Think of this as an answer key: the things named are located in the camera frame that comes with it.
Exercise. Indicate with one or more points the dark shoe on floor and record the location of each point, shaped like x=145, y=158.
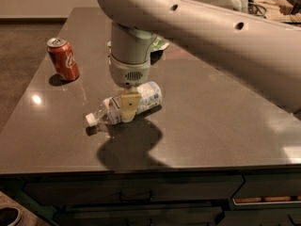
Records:
x=9, y=216

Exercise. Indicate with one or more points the blue label plastic bottle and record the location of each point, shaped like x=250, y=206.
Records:
x=109, y=111

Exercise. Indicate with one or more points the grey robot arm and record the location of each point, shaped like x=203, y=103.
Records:
x=262, y=54

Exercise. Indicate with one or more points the dark cabinet drawers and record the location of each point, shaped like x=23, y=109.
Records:
x=193, y=198

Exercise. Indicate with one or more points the red soda can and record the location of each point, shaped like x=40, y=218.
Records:
x=62, y=56

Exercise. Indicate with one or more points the metal mesh cup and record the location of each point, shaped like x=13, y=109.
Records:
x=256, y=10

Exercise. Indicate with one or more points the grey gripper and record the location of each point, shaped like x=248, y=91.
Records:
x=128, y=72

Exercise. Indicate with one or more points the green jalapeno chip bag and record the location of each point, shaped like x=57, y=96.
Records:
x=159, y=43

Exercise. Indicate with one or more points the white napkin in cup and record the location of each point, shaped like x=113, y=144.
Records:
x=240, y=5

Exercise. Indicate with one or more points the tray of snack packets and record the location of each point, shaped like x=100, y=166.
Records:
x=279, y=11

